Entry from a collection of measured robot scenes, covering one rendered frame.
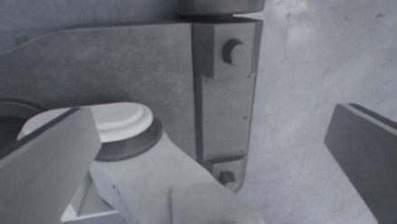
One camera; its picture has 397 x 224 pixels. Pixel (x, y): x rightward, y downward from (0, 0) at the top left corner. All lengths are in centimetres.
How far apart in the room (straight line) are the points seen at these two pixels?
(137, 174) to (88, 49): 27
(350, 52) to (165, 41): 67
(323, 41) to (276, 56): 16
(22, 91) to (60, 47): 13
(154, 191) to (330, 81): 76
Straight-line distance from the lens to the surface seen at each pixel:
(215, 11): 43
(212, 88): 47
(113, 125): 35
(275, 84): 77
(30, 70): 52
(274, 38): 71
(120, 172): 33
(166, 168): 31
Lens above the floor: 61
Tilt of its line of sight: 60 degrees down
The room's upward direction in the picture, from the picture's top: 159 degrees clockwise
